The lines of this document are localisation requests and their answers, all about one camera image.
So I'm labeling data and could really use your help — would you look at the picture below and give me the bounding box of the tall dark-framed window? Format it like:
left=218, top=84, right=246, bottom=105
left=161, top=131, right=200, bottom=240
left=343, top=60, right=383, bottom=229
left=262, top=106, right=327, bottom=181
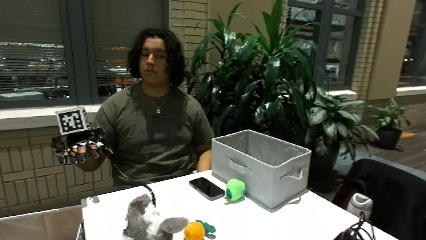
left=286, top=0, right=367, bottom=92

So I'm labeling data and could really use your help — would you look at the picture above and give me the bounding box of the black smartphone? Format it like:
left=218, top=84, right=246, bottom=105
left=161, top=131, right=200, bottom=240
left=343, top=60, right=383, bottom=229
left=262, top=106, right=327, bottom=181
left=187, top=176, right=226, bottom=202

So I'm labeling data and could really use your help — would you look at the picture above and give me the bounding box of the small potted plant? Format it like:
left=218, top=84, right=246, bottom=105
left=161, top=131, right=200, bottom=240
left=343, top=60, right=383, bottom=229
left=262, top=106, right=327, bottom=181
left=368, top=97, right=412, bottom=151

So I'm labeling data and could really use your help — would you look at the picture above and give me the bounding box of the the person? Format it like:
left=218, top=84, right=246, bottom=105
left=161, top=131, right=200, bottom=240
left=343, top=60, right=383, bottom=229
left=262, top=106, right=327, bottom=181
left=75, top=27, right=215, bottom=188

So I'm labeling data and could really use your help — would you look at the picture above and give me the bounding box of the grey fabric storage box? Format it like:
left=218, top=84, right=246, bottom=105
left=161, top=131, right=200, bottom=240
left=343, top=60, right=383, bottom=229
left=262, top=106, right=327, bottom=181
left=210, top=129, right=312, bottom=212

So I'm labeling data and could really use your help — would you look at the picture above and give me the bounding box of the grey-green t-shirt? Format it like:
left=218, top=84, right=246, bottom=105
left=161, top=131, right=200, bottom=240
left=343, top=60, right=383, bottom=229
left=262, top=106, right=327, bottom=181
left=90, top=83, right=215, bottom=187

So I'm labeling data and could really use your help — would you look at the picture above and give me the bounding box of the beige chair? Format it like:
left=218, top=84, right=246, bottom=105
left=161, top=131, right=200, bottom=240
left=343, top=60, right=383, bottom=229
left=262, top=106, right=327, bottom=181
left=0, top=204, right=86, bottom=240

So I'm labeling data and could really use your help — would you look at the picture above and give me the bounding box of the narrow dark-framed window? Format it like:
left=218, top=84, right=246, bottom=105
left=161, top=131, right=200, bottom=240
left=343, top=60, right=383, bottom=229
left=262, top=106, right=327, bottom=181
left=396, top=0, right=426, bottom=88

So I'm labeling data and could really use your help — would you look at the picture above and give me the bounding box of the bundle of black cables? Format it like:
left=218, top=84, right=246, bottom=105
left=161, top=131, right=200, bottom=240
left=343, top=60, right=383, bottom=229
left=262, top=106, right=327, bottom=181
left=332, top=211, right=379, bottom=240

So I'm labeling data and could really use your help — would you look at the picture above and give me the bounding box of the black glove cable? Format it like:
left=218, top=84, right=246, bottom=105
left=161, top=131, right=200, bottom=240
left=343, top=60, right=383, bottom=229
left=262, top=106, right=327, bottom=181
left=103, top=148, right=158, bottom=208

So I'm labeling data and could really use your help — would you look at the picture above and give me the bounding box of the orange soft toy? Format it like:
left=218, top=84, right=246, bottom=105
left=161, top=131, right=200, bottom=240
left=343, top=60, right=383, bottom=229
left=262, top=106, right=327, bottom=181
left=182, top=219, right=216, bottom=240

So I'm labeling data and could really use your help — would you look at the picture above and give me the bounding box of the large dark-framed window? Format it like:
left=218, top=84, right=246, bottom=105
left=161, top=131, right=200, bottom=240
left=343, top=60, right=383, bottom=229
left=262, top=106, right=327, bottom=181
left=0, top=0, right=170, bottom=110

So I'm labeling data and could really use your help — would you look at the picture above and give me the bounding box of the grey and white soft toy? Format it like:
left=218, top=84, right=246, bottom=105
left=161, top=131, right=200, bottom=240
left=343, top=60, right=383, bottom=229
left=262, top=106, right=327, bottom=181
left=121, top=193, right=190, bottom=240

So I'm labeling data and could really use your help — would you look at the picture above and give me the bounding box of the white marker cube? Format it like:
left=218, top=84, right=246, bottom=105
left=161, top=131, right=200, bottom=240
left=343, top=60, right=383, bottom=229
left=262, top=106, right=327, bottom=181
left=54, top=106, right=90, bottom=136

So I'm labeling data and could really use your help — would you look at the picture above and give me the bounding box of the small black plant pot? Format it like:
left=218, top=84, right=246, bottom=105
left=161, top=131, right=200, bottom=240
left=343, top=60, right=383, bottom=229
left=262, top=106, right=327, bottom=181
left=375, top=127, right=403, bottom=151

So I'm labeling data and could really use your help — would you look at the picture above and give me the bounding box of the thin pendant necklace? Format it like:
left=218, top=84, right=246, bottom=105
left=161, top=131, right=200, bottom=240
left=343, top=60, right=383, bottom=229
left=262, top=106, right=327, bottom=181
left=145, top=93, right=170, bottom=115

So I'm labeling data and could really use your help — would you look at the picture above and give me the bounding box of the tall green leafy plant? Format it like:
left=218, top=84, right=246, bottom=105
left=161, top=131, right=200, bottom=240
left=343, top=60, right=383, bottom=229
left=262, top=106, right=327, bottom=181
left=184, top=0, right=331, bottom=148

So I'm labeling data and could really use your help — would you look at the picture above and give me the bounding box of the variegated leafy plant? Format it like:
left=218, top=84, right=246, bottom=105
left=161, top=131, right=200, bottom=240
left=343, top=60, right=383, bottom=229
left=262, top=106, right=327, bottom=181
left=304, top=87, right=380, bottom=162

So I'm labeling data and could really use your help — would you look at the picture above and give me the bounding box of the dark plant pot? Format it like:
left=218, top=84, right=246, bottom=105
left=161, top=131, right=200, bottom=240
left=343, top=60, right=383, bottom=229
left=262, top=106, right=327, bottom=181
left=307, top=143, right=342, bottom=195

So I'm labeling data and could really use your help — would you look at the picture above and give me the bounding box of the green soft toy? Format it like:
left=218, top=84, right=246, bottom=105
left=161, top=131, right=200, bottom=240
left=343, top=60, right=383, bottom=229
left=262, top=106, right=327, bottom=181
left=222, top=178, right=247, bottom=205

